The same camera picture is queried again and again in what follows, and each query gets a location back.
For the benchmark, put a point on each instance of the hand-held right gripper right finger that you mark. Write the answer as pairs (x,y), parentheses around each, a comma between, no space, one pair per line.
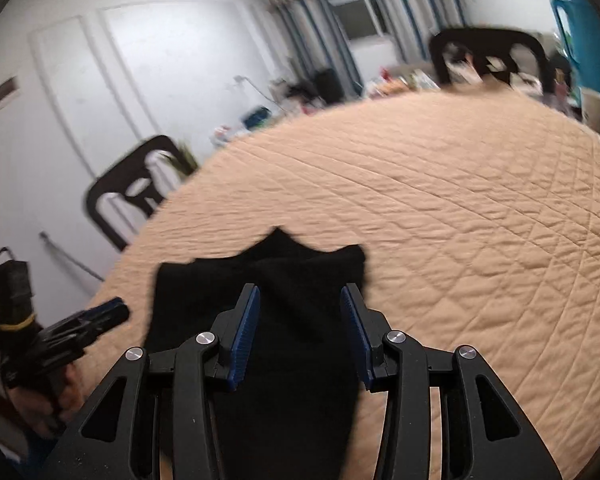
(357,335)

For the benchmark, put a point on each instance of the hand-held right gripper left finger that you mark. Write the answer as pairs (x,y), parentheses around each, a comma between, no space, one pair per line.
(242,340)

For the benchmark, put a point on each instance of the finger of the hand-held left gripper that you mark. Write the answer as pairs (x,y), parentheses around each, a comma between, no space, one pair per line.
(104,307)
(112,319)

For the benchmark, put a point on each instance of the black pants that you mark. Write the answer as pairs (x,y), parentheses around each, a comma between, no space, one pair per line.
(300,280)

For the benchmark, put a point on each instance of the person's left hand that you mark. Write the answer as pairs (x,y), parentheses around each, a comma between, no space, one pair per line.
(72,390)

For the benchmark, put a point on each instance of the thin grey pole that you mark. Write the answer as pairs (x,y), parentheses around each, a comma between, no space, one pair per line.
(70,256)

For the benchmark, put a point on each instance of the dark object with yellow band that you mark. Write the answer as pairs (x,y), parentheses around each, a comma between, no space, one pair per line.
(15,300)

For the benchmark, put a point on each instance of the dark chair beside plant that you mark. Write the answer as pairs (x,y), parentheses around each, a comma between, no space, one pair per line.
(97,200)

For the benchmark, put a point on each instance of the beige quilted table cover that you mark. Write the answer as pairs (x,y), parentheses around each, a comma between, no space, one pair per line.
(455,210)

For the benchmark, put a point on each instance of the green leafy plant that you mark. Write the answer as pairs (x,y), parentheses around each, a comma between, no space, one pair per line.
(182,160)

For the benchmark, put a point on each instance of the blue handbag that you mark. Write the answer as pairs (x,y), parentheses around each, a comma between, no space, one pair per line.
(256,118)

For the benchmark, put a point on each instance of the blue striped curtain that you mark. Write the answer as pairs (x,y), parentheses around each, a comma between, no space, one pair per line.
(420,10)
(305,40)

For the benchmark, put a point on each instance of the dark chair beside thermos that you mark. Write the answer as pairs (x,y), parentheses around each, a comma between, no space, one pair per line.
(480,37)

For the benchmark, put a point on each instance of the window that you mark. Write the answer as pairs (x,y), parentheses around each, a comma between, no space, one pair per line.
(362,10)

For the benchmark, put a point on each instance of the blue thermos jug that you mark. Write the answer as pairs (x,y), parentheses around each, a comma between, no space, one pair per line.
(595,35)

